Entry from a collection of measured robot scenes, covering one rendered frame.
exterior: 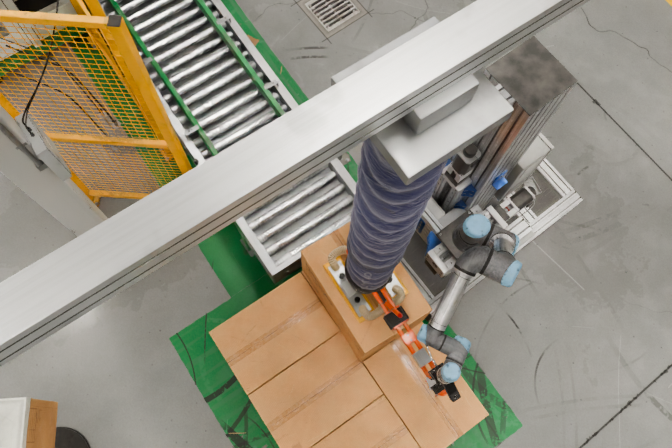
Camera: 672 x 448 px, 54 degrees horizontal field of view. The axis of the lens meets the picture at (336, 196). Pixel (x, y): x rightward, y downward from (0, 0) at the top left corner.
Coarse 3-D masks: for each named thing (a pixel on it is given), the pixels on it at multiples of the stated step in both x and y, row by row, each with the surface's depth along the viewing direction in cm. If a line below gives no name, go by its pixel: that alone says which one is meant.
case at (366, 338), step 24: (336, 240) 338; (312, 264) 334; (336, 288) 330; (408, 288) 331; (336, 312) 335; (384, 312) 327; (408, 312) 327; (360, 336) 322; (384, 336) 323; (360, 360) 351
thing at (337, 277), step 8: (328, 264) 332; (344, 264) 332; (328, 272) 331; (336, 272) 330; (344, 272) 331; (336, 280) 329; (344, 280) 329; (344, 296) 327; (352, 296) 327; (360, 296) 327; (352, 304) 325; (360, 304) 325; (368, 304) 326; (352, 312) 325; (360, 320) 323
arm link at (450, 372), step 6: (450, 360) 275; (444, 366) 272; (450, 366) 271; (456, 366) 271; (438, 372) 281; (444, 372) 271; (450, 372) 270; (456, 372) 271; (444, 378) 272; (450, 378) 270; (456, 378) 270
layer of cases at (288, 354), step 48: (288, 288) 370; (240, 336) 360; (288, 336) 361; (336, 336) 362; (288, 384) 352; (336, 384) 353; (384, 384) 354; (288, 432) 344; (336, 432) 345; (384, 432) 346; (432, 432) 346
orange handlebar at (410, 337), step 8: (384, 288) 318; (376, 296) 315; (384, 296) 316; (384, 304) 314; (392, 304) 314; (400, 328) 311; (408, 328) 311; (400, 336) 310; (408, 336) 309; (416, 336) 309; (408, 344) 308; (416, 344) 309; (424, 368) 305; (432, 368) 305
